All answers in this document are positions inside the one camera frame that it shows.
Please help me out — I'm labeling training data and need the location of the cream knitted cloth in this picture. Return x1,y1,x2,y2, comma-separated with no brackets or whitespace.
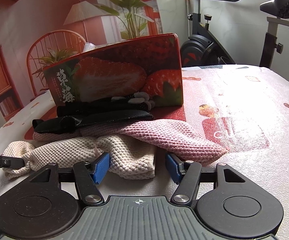
3,135,156,180

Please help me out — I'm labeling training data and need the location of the pink knitted cloth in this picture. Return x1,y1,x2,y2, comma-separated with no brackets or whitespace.
32,118,228,166

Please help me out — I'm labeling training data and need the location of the black glove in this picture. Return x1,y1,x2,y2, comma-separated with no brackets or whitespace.
32,92,155,134

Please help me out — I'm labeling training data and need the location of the patterned foam table mat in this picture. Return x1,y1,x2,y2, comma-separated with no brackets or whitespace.
0,66,289,239

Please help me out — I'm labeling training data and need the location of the red strawberry cardboard box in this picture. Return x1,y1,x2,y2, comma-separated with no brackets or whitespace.
42,33,184,107

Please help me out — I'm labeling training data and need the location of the black exercise bike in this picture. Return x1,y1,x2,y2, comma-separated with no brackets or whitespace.
168,0,289,68

